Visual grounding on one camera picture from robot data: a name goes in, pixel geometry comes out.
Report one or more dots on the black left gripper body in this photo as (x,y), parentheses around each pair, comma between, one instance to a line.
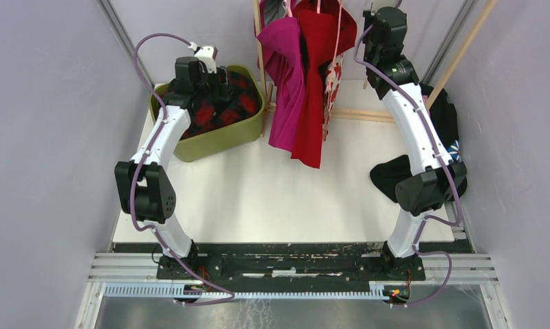
(209,86)

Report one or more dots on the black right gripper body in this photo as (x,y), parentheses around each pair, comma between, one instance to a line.
(369,55)

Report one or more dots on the beige plastic hanger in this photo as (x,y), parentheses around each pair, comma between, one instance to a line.
(366,25)

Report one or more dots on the red navy plaid skirt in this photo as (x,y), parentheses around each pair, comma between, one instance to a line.
(207,116)

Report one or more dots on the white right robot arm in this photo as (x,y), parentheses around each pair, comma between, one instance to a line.
(436,176)

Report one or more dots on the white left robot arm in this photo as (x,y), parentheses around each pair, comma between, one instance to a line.
(144,188)

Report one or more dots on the pink plastic hanger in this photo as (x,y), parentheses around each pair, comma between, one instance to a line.
(329,16)

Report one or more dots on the magenta pleated skirt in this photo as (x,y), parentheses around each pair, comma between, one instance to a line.
(284,64)

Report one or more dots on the red dress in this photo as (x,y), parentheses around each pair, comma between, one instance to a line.
(309,140)

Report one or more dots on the white red floral garment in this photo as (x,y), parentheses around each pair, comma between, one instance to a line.
(332,74)

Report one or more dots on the olive green plastic basket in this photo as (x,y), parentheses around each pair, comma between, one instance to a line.
(173,121)

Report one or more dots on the wooden clothes rack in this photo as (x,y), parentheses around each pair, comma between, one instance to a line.
(300,104)

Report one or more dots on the grey garment on rack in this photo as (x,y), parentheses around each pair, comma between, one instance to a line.
(270,10)

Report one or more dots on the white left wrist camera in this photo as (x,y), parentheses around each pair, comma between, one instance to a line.
(206,54)

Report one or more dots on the aluminium corner rail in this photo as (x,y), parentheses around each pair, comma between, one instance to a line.
(123,37)

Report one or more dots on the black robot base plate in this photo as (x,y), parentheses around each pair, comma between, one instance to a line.
(282,268)

